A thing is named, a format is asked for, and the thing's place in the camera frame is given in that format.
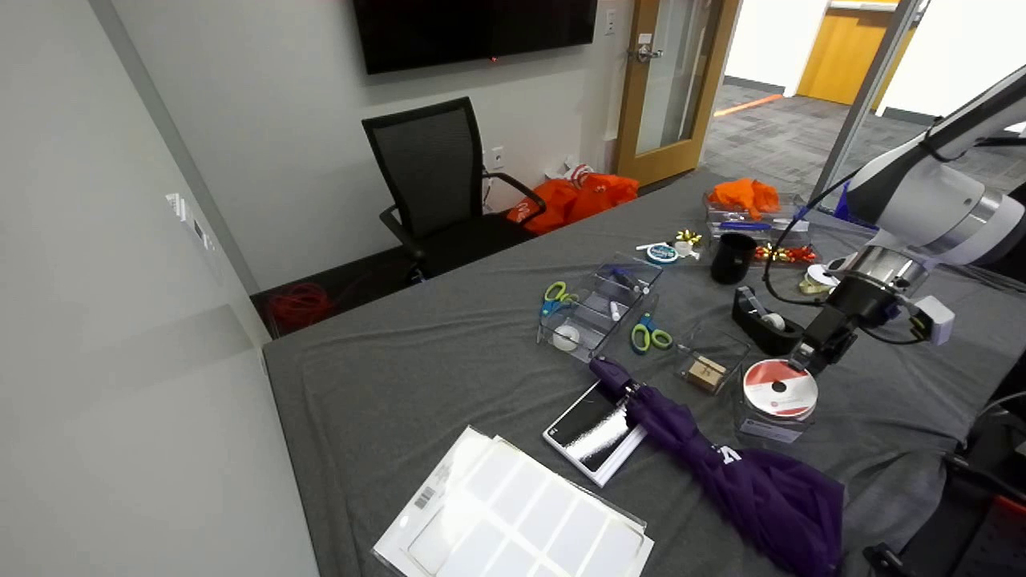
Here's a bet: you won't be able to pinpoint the orange bag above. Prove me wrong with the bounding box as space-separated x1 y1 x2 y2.
507 168 645 239

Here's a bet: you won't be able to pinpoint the black mug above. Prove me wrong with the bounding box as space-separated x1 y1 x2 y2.
708 229 759 289

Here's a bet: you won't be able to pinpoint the red cable coil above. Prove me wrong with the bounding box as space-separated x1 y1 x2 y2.
263 278 339 336

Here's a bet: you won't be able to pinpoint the blue bin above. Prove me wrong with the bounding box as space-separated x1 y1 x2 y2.
831 175 858 223

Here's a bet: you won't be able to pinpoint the black tape dispenser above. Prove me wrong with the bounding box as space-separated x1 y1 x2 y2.
729 283 833 363

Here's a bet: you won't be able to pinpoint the black wall television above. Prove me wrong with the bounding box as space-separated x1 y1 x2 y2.
349 0 601 75

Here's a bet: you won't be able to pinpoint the grey tablecloth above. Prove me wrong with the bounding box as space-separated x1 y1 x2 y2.
259 163 1026 577

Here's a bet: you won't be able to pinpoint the orange tissue paper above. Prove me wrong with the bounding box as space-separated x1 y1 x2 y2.
707 175 785 223

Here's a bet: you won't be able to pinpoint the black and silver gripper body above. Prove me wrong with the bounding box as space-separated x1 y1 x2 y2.
810 239 929 346

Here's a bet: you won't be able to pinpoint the clear organizer tray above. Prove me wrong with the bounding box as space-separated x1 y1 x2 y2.
535 259 663 367

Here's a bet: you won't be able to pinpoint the red and white ribbon spool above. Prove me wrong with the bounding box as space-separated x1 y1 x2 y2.
737 355 824 422

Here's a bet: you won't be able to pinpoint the large clear plastic container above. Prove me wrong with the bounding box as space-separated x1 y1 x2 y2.
707 205 799 243

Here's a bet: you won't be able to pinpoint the black and white flat box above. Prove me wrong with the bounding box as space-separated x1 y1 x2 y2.
539 378 655 491

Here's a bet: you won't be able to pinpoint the black mesh office chair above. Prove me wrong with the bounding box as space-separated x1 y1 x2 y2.
360 91 547 283

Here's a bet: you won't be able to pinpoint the wooden door with glass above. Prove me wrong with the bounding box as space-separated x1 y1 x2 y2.
612 0 743 191

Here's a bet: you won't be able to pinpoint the green handled scissors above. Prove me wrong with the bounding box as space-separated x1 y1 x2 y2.
625 311 681 359

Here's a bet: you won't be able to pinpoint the gold gift bow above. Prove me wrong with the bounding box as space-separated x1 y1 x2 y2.
671 223 708 261

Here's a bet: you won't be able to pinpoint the white label sheets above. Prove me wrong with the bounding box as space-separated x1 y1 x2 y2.
371 422 656 577

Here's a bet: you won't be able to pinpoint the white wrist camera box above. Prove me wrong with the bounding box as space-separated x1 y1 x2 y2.
908 290 960 350

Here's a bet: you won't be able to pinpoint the white round tape roll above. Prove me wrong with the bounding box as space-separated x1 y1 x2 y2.
547 321 586 355

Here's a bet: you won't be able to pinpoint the small brown box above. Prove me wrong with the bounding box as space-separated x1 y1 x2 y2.
676 350 733 396

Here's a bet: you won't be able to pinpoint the small clear plastic container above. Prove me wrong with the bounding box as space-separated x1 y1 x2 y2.
733 413 807 447

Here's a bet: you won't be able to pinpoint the white wall thermostat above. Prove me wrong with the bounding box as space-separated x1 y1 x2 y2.
165 190 215 254

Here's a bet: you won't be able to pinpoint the green and blue scissors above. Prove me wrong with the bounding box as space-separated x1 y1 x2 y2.
535 274 580 322

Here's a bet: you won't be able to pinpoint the yellow wooden door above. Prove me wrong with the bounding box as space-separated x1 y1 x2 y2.
793 4 892 109

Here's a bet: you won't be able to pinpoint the purple folded umbrella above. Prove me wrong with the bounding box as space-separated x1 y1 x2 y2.
586 355 850 577

